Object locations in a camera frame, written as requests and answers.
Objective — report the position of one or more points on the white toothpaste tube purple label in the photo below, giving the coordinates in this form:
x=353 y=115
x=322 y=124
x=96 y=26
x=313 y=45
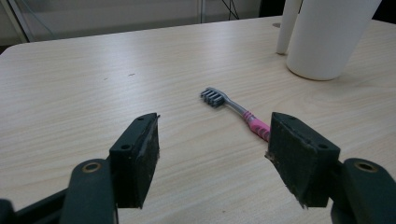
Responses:
x=288 y=28

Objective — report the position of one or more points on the pink and grey toothbrush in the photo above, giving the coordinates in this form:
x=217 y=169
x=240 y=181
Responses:
x=252 y=123

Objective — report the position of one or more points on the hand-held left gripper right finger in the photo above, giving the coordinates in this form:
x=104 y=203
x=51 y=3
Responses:
x=300 y=158

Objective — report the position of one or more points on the white cup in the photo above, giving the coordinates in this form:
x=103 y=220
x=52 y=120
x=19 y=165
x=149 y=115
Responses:
x=327 y=37

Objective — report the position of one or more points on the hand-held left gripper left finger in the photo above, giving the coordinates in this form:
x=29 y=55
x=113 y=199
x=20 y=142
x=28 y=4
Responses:
x=134 y=161

